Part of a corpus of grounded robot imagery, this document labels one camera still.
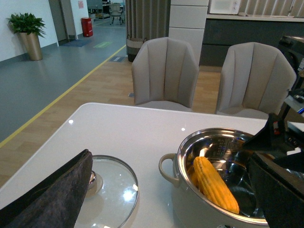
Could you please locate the beige upholstered chair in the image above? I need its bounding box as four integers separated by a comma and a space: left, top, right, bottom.
132, 37, 200, 112
215, 42, 296, 119

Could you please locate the dark kitchen counter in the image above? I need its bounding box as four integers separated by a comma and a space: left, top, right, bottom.
199, 15, 304, 67

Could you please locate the white pillar cabinet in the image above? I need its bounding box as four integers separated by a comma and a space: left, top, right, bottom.
169, 0, 209, 62

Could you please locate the glass pot lid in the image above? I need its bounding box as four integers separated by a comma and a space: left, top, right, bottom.
75, 155, 139, 228

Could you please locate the grey curtain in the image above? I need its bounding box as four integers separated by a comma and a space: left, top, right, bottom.
125, 0, 171, 40

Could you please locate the yellow corn cob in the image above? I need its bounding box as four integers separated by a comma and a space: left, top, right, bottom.
188, 157, 239, 214

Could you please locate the woven basket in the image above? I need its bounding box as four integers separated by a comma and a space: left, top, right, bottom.
126, 35, 147, 62

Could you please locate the potted green plant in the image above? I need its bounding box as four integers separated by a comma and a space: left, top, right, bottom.
8, 13, 45, 61

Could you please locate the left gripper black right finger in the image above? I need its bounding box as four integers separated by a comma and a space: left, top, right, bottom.
247, 152, 304, 228

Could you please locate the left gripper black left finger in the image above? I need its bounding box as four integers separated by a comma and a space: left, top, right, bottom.
0, 149, 93, 228

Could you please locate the white electric cooking pot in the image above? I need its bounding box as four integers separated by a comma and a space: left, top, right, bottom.
159, 128, 268, 228

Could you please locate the red bin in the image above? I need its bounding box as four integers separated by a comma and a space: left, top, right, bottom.
81, 18, 93, 37

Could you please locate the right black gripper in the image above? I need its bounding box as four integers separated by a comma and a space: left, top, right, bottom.
242, 113, 304, 173

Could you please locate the right beige upholstered chair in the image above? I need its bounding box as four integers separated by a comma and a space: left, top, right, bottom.
215, 42, 296, 119

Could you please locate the black appliance cabinet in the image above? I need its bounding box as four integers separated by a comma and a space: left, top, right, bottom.
278, 36, 304, 90

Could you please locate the left beige upholstered chair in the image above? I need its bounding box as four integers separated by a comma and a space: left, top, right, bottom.
132, 37, 200, 112

